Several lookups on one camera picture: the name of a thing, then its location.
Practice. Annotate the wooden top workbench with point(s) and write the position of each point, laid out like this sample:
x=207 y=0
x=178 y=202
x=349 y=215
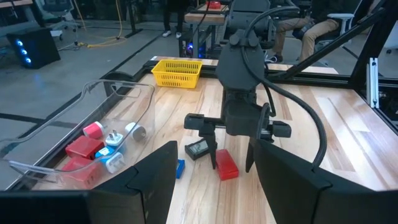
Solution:
x=202 y=18

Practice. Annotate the person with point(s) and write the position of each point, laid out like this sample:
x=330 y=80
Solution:
x=171 y=18
x=311 y=31

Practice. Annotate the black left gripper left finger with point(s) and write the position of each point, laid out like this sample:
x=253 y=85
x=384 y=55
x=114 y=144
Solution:
x=146 y=193

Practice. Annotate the white wall plug charger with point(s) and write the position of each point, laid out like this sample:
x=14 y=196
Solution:
x=134 y=130
x=114 y=139

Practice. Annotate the blue and white plug charger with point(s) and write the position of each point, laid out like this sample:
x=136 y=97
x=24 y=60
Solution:
x=113 y=161

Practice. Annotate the clear plastic bin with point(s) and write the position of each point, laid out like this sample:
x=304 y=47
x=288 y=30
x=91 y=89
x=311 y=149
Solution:
x=136 y=102

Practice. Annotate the red box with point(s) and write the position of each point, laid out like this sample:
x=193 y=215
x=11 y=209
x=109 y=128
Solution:
x=214 y=4

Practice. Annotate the black computer tower blue lights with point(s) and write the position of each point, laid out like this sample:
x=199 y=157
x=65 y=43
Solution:
x=34 y=48
x=194 y=49

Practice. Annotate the red wall charger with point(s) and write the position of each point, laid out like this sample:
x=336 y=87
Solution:
x=84 y=147
x=81 y=171

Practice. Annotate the black office chair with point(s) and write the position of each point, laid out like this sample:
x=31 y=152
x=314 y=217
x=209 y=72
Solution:
x=59 y=12

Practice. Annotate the blue digital thermometer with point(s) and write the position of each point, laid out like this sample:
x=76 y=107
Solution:
x=180 y=169

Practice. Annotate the yellow plastic basket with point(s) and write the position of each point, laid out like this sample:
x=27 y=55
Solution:
x=177 y=74

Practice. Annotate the black digital thermometer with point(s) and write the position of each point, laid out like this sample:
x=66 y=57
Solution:
x=196 y=149

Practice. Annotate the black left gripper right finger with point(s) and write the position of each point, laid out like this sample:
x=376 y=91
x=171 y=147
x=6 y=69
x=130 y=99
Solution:
x=295 y=196

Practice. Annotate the red digital thermometer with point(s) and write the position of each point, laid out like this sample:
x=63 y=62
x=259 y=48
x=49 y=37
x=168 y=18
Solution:
x=227 y=165

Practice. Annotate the black table clamp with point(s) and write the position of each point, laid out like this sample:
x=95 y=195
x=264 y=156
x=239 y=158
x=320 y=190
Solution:
x=119 y=76

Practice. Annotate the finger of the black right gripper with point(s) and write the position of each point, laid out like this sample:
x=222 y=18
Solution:
x=212 y=149
x=250 y=152

